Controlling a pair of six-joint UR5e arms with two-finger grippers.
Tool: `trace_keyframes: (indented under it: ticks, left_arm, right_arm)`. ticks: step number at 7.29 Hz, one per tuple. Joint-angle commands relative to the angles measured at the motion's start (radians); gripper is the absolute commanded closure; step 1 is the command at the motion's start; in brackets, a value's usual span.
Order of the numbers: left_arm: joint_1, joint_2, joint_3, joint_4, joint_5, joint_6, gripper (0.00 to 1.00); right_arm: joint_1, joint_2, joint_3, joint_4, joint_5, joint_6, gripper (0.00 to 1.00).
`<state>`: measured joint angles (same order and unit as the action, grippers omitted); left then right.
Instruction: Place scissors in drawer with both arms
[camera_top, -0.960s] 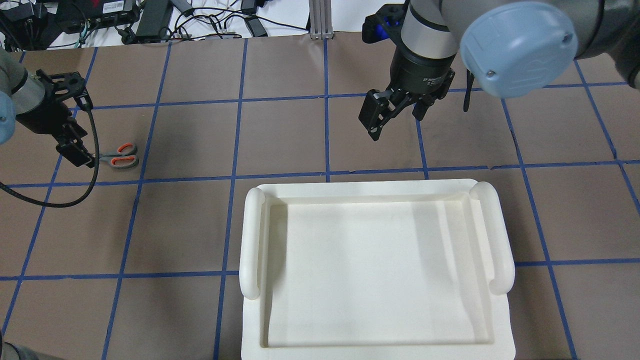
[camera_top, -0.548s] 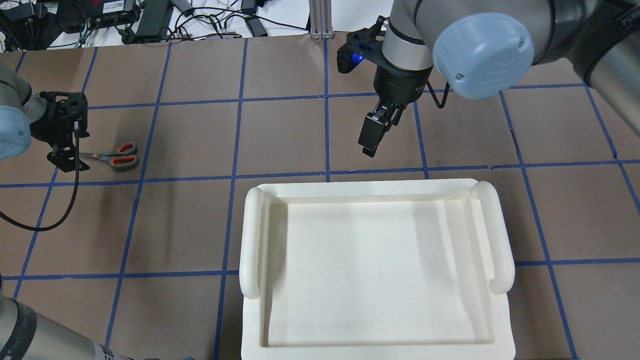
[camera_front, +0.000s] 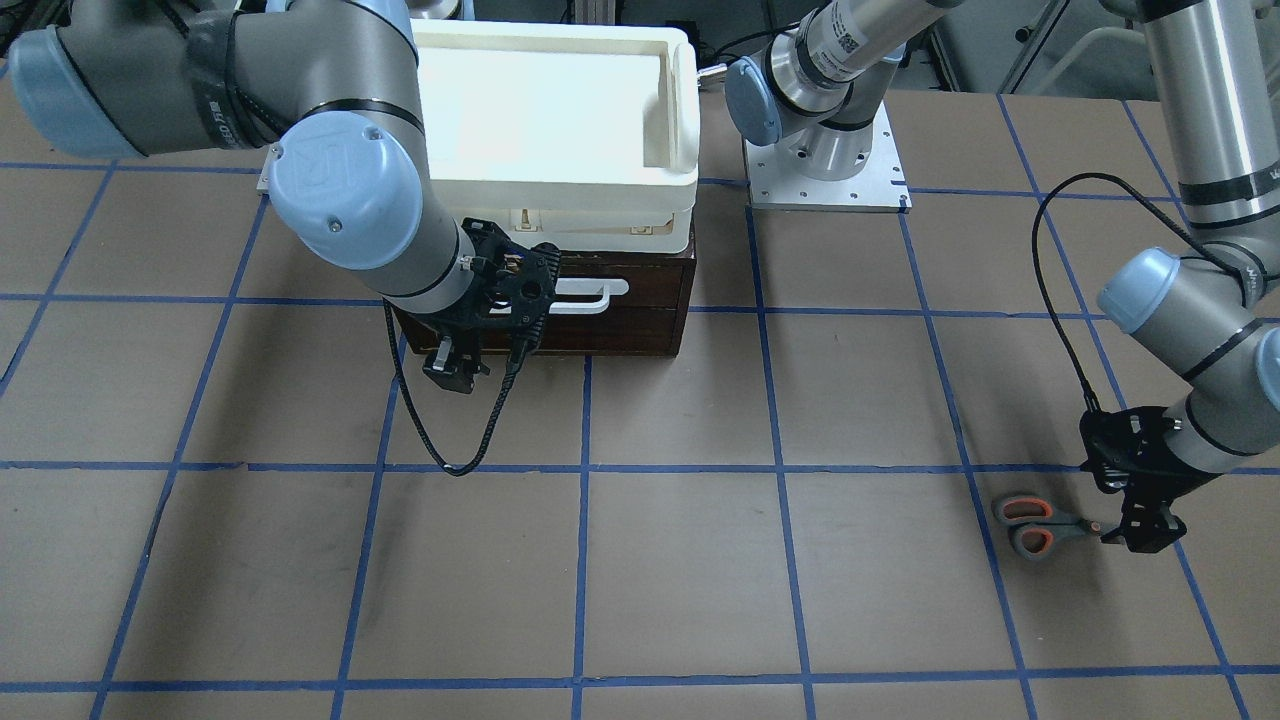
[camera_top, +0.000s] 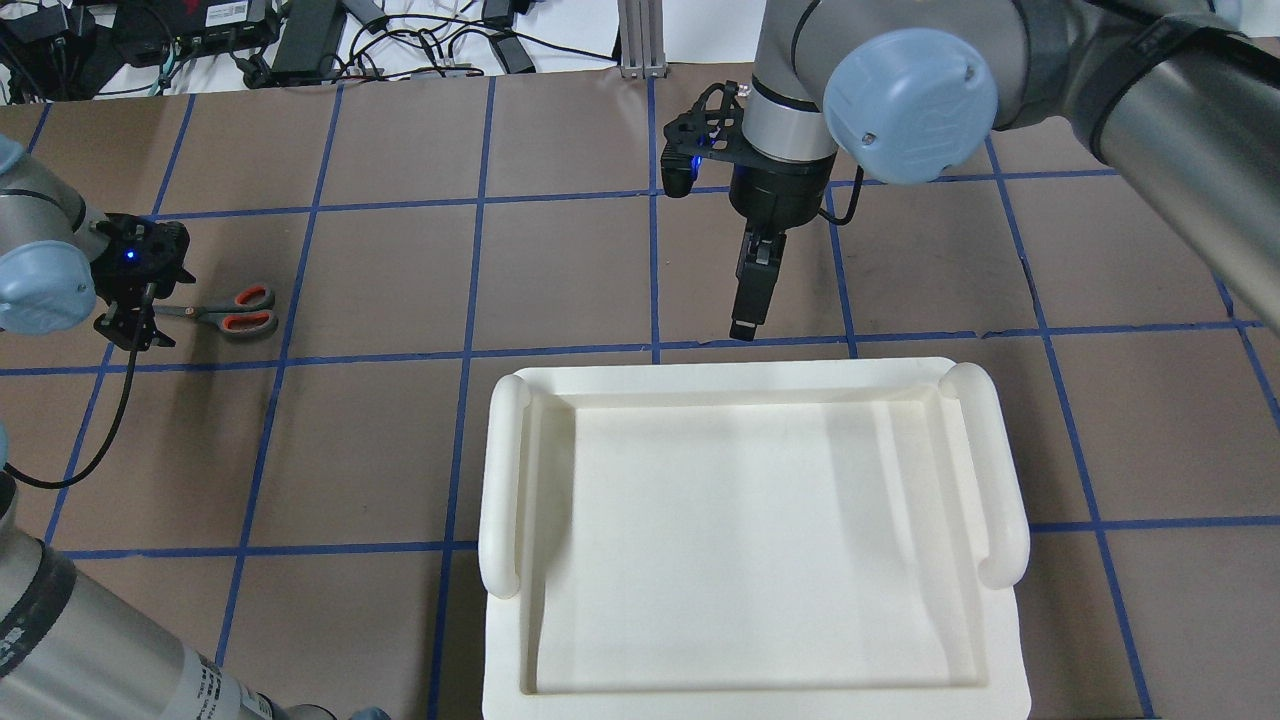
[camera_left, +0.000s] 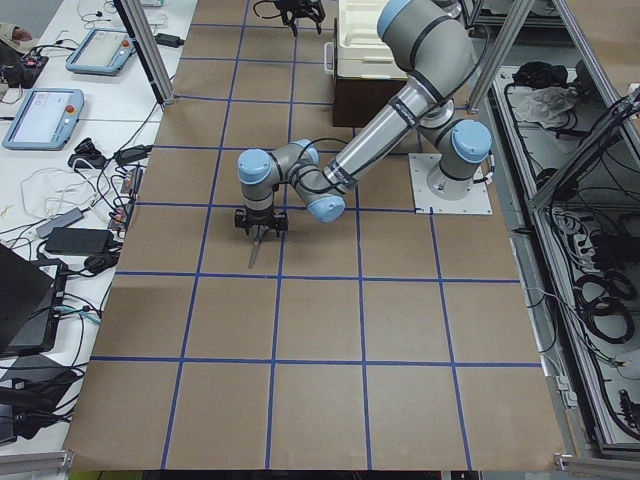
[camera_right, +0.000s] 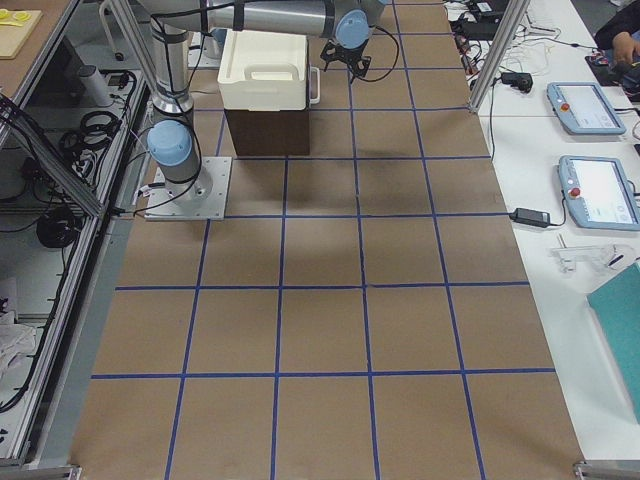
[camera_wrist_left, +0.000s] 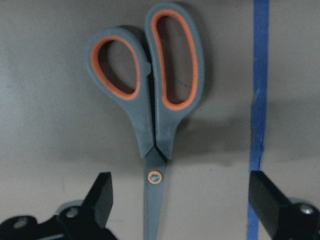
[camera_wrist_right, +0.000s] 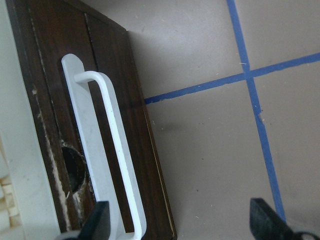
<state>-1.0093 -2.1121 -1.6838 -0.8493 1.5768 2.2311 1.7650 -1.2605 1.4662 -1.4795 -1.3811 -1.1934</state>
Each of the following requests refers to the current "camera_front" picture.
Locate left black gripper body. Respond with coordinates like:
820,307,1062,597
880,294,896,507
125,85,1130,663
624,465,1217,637
1080,406,1204,511

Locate grey orange scissors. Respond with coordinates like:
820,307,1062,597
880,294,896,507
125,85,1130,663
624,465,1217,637
991,495,1108,561

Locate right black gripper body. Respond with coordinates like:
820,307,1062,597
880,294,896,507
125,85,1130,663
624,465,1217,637
440,218,562,351

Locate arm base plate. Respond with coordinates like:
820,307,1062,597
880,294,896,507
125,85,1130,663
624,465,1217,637
742,102,913,213

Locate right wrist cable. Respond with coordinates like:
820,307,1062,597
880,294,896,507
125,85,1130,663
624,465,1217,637
381,300,541,477

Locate dark wooden drawer cabinet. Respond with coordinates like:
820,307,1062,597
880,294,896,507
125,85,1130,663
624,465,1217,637
390,231,699,359

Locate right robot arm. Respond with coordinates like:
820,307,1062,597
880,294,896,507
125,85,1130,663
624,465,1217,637
6,1,561,393

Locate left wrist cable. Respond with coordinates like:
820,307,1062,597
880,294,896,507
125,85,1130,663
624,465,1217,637
1030,172,1251,416

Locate white plastic storage box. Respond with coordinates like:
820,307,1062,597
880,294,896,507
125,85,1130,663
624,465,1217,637
411,19,700,254

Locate wrist cable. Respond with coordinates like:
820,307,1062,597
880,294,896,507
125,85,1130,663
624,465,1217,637
1030,172,1251,416
381,300,541,477

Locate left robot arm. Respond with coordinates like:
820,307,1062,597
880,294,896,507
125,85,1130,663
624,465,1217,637
724,1,1279,553

